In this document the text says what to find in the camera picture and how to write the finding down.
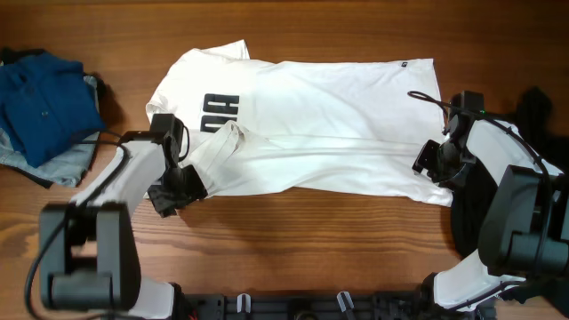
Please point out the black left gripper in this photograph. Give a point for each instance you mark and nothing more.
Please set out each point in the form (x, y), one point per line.
(195, 189)

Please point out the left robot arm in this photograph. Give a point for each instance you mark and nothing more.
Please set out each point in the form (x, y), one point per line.
(88, 260)

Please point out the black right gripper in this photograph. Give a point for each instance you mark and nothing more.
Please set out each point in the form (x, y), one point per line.
(424, 161)

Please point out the white printed t-shirt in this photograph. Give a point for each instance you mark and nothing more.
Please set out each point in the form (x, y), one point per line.
(257, 127)

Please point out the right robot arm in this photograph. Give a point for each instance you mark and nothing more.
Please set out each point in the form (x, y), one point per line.
(520, 208)

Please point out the blue button shirt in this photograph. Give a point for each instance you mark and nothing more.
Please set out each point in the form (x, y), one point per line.
(45, 106)

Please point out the black garment right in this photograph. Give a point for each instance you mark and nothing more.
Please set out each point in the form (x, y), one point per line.
(471, 203)

